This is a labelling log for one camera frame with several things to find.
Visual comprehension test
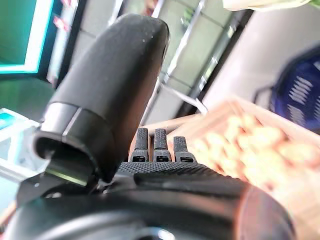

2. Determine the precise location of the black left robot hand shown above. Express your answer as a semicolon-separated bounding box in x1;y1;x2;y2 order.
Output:
4;13;298;240

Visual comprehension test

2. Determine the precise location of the napa cabbage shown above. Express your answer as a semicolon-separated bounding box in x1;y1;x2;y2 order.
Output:
222;0;320;13

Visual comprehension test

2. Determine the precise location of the blue plastic shopping basket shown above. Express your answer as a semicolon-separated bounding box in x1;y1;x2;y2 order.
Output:
253;46;320;135

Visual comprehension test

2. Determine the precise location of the teal lit sign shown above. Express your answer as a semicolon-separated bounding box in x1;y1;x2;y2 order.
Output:
0;0;55;75

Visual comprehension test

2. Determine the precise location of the wooden potato crate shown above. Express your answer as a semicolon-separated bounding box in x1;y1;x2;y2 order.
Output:
142;98;320;240

